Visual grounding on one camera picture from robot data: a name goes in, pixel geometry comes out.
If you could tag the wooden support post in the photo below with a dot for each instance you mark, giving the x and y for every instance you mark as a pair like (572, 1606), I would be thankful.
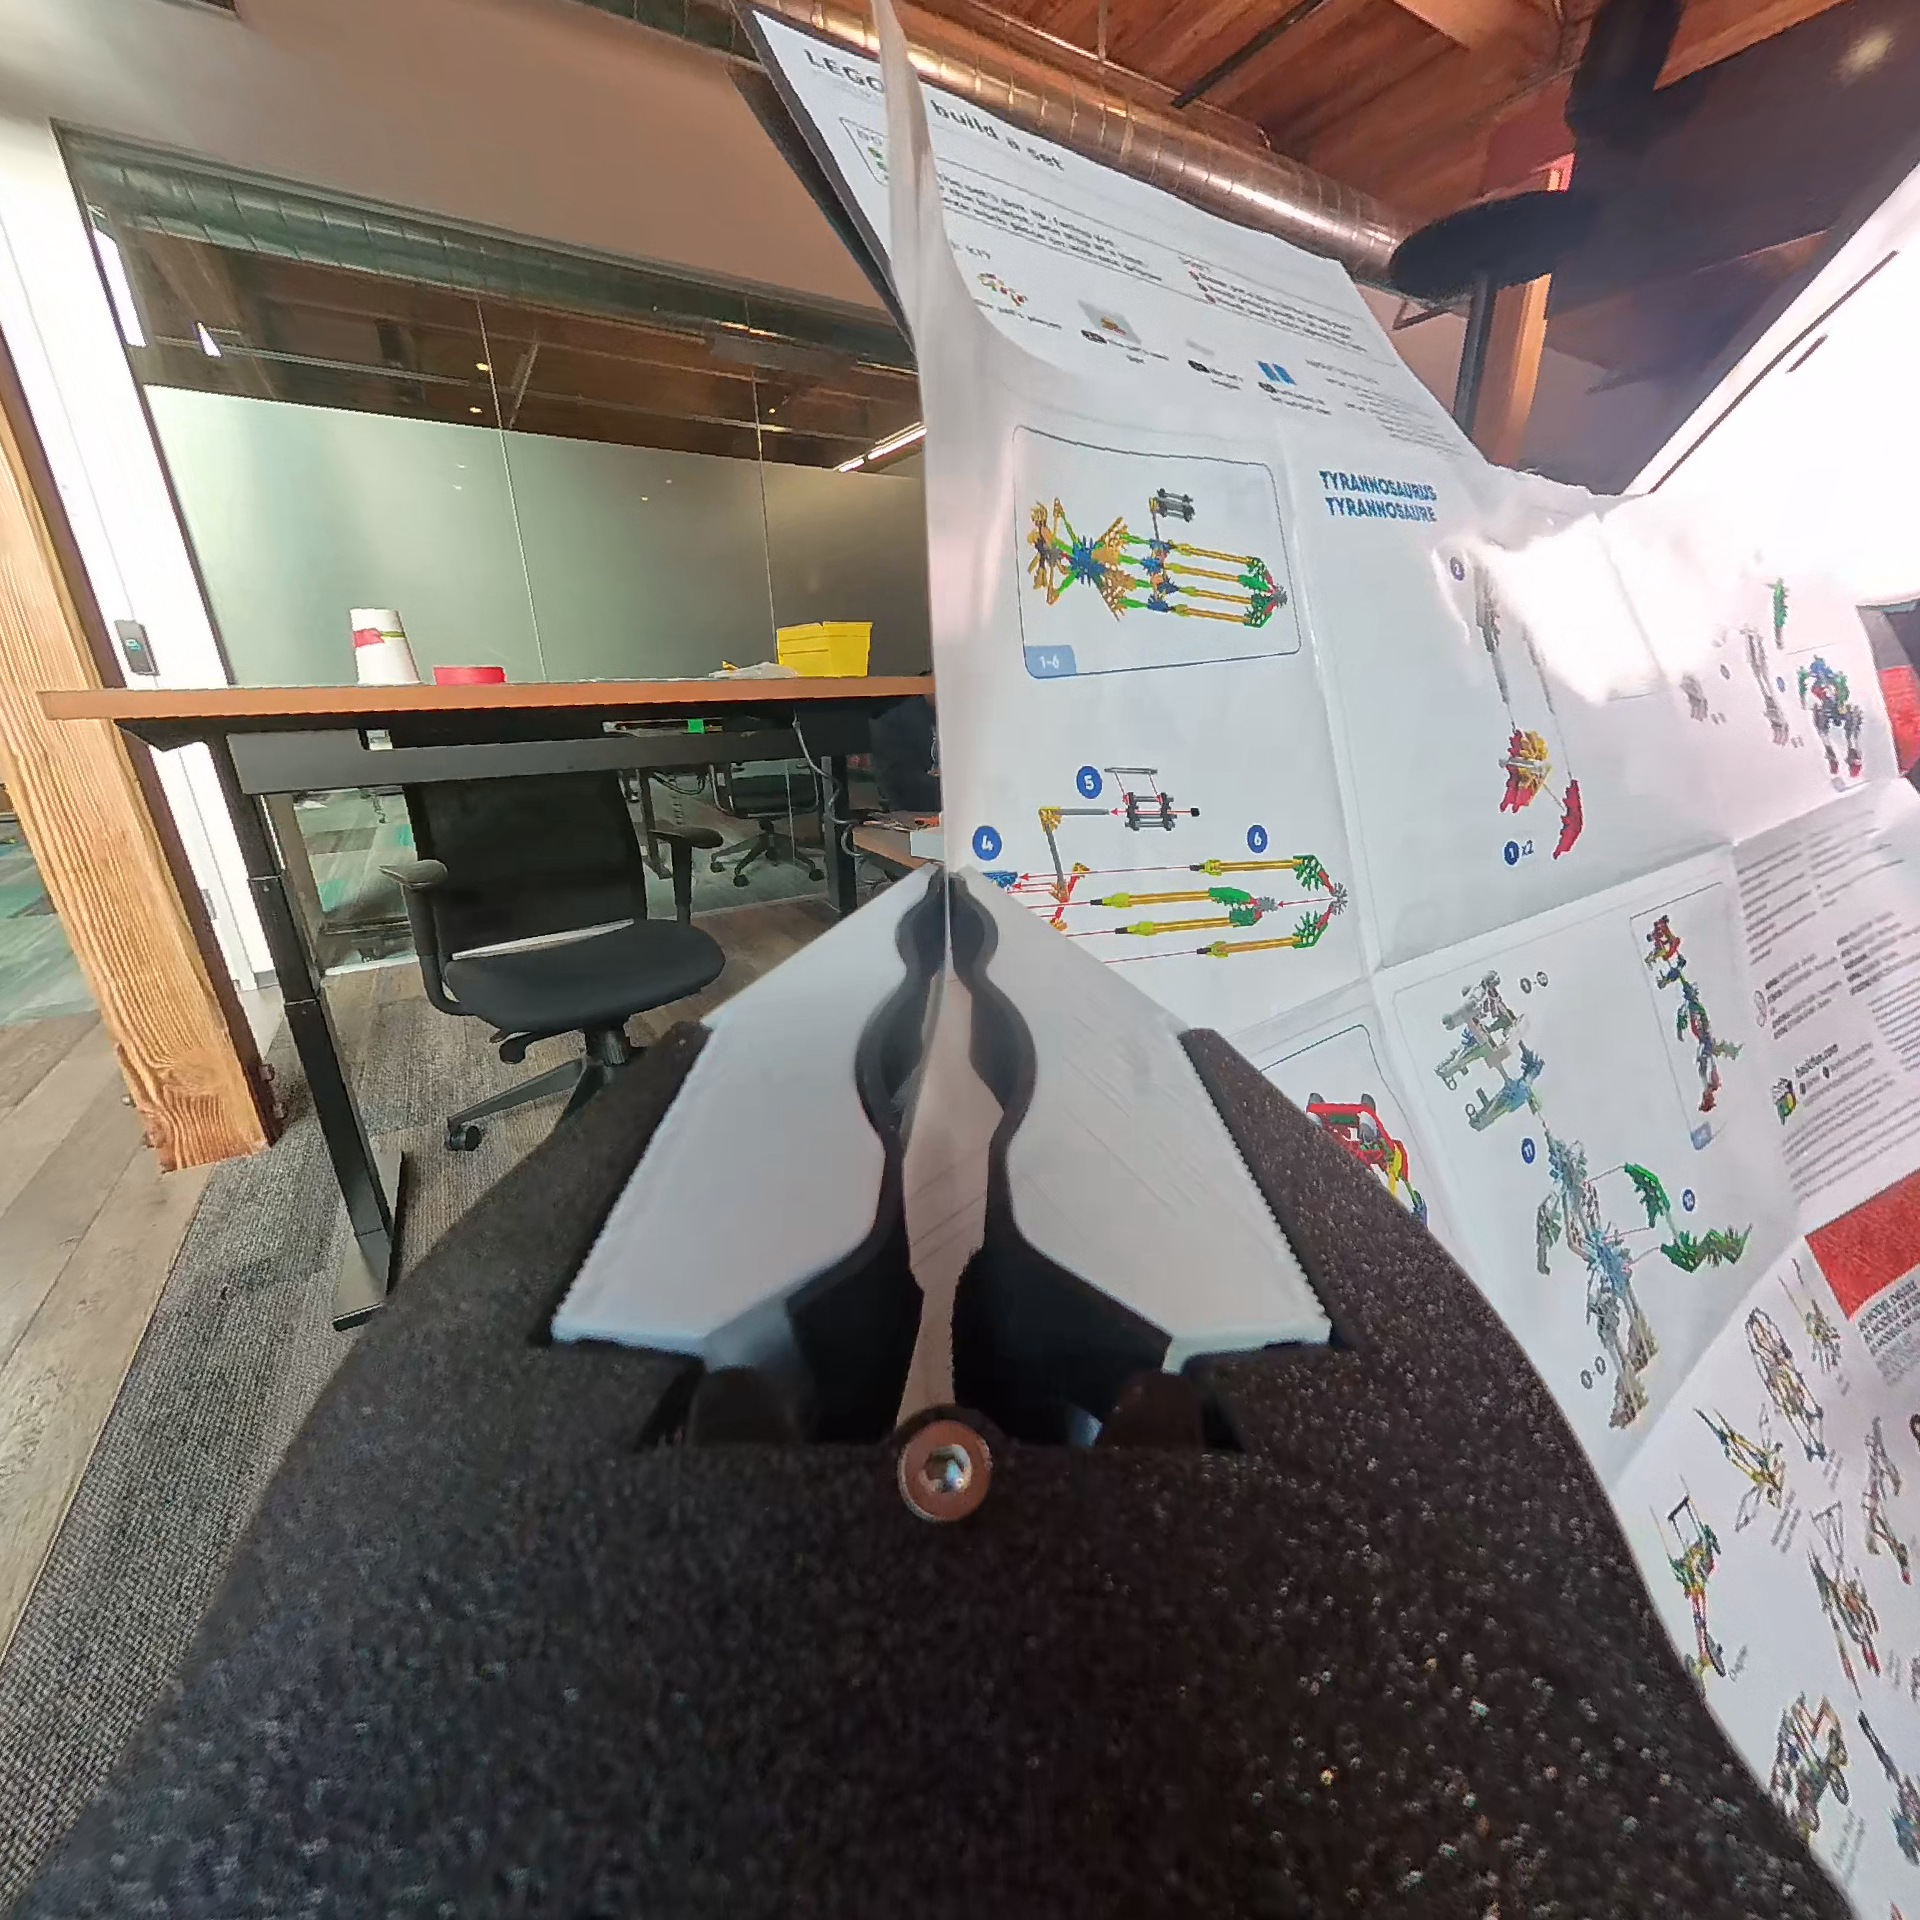
(89, 900)

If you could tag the printed paper instruction sheet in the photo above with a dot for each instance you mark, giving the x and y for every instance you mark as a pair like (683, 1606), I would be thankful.
(1425, 675)

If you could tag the stack of paper cups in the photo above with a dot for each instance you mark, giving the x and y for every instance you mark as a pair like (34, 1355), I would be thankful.
(385, 648)

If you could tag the small wooden work desk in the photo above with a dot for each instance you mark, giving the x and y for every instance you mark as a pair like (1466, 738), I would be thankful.
(893, 844)

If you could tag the red flat container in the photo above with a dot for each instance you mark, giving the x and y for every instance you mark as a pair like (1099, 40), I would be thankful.
(466, 675)

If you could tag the white studio light panel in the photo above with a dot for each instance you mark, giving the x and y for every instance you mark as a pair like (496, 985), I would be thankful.
(1845, 300)

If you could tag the metal ventilation duct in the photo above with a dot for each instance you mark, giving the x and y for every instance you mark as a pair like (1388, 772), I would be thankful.
(1141, 150)

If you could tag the black round lamp fixture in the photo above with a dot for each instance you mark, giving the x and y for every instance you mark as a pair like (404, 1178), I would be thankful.
(1485, 247)

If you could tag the yellow box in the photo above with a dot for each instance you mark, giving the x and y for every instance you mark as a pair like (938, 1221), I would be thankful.
(821, 648)

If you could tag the black office chair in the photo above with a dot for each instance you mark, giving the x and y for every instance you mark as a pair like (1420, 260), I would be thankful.
(763, 809)
(584, 960)

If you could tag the wall card reader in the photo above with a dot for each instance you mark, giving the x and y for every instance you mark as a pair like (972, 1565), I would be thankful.
(140, 648)

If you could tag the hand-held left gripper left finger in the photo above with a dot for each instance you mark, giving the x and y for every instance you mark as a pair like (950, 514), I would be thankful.
(703, 1170)

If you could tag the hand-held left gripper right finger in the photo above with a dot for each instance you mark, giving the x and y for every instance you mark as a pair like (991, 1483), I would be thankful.
(1154, 1184)

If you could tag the long wooden office desk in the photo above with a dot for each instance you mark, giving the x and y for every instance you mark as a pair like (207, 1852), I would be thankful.
(451, 698)

